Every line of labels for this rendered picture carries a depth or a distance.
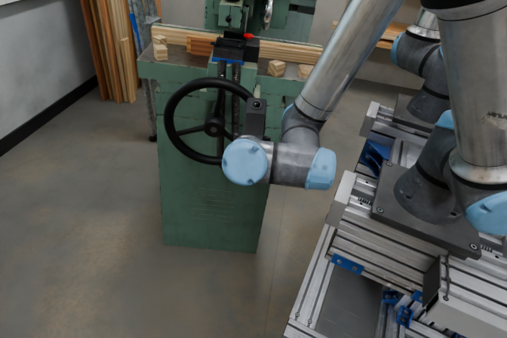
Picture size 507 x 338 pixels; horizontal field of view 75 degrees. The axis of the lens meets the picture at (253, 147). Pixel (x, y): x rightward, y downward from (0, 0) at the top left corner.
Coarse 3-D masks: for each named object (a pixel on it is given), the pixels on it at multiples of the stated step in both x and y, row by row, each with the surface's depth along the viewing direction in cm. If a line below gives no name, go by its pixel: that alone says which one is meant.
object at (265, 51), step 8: (264, 48) 114; (272, 48) 114; (280, 48) 114; (288, 48) 115; (264, 56) 115; (272, 56) 115; (280, 56) 115; (288, 56) 115; (296, 56) 115; (304, 56) 115; (312, 56) 115
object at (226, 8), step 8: (224, 0) 105; (240, 0) 108; (224, 8) 102; (232, 8) 102; (240, 8) 102; (224, 16) 104; (232, 16) 104; (240, 16) 104; (224, 24) 105; (232, 24) 105; (240, 24) 108
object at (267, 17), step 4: (268, 0) 114; (272, 0) 115; (268, 4) 114; (272, 4) 115; (264, 8) 118; (268, 8) 114; (264, 12) 115; (268, 12) 114; (264, 16) 115; (268, 16) 115; (264, 20) 116; (268, 20) 116; (264, 24) 117; (268, 24) 117; (264, 28) 119; (268, 28) 120
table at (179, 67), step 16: (176, 48) 112; (144, 64) 102; (160, 64) 102; (176, 64) 102; (192, 64) 103; (288, 64) 114; (160, 80) 105; (176, 80) 105; (256, 80) 104; (272, 80) 104; (288, 80) 104; (304, 80) 104; (208, 96) 97; (256, 96) 98; (288, 96) 107
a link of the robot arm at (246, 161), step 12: (240, 144) 53; (252, 144) 53; (264, 144) 56; (228, 156) 53; (240, 156) 53; (252, 156) 53; (264, 156) 53; (228, 168) 53; (240, 168) 53; (252, 168) 53; (264, 168) 53; (240, 180) 53; (252, 180) 53; (264, 180) 56
